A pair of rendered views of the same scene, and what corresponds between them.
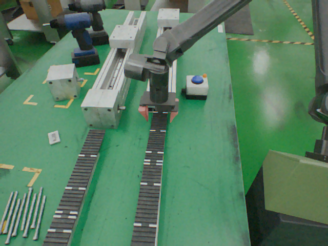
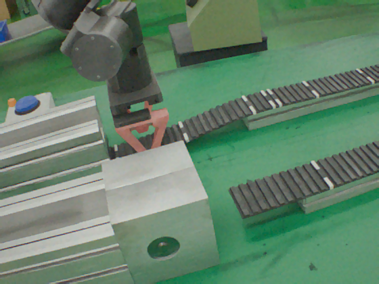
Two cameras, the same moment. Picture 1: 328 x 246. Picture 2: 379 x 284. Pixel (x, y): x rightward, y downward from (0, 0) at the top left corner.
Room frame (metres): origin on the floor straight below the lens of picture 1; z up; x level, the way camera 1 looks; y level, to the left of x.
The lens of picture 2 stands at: (0.58, 0.55, 1.14)
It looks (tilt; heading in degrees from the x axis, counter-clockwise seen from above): 34 degrees down; 260
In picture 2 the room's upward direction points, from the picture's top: 12 degrees counter-clockwise
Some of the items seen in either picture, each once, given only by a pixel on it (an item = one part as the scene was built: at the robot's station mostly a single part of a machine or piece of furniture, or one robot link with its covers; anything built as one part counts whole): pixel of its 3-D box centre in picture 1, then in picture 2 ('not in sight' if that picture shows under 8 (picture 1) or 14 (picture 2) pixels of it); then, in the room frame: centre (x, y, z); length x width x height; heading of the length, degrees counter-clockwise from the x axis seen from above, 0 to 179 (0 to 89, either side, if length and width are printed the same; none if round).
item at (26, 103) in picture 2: (197, 80); (26, 105); (0.71, -0.13, 0.84); 0.04 x 0.04 x 0.02
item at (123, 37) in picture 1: (125, 39); not in sight; (1.00, 0.18, 0.87); 0.16 x 0.11 x 0.07; 177
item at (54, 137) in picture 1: (54, 138); not in sight; (0.47, 0.35, 0.78); 0.05 x 0.03 x 0.01; 27
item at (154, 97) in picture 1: (159, 93); (128, 70); (0.54, 0.01, 0.91); 0.10 x 0.07 x 0.07; 86
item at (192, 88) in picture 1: (194, 87); (32, 124); (0.71, -0.12, 0.81); 0.10 x 0.08 x 0.06; 87
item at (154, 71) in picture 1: (157, 75); (116, 29); (0.54, 0.02, 0.97); 0.07 x 0.06 x 0.07; 68
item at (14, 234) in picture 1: (20, 213); not in sight; (0.23, 0.35, 0.78); 0.11 x 0.01 x 0.01; 12
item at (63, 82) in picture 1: (68, 82); not in sight; (0.72, 0.37, 0.83); 0.11 x 0.10 x 0.10; 102
